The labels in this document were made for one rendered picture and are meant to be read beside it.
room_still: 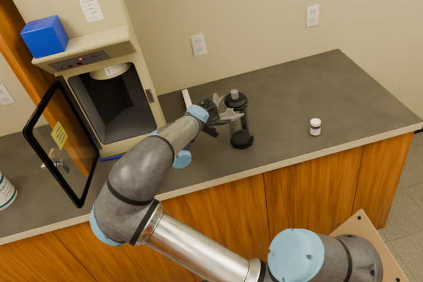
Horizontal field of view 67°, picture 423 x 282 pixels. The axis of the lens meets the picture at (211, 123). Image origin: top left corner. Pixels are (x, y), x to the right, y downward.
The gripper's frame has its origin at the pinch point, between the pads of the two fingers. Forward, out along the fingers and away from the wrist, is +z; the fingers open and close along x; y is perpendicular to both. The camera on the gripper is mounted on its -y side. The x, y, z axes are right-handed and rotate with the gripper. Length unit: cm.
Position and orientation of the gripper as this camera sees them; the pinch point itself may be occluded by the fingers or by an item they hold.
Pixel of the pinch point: (235, 105)
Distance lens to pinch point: 128.3
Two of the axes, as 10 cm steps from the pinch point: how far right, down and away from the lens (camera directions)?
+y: -2.2, -7.3, -6.5
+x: -4.4, -5.2, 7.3
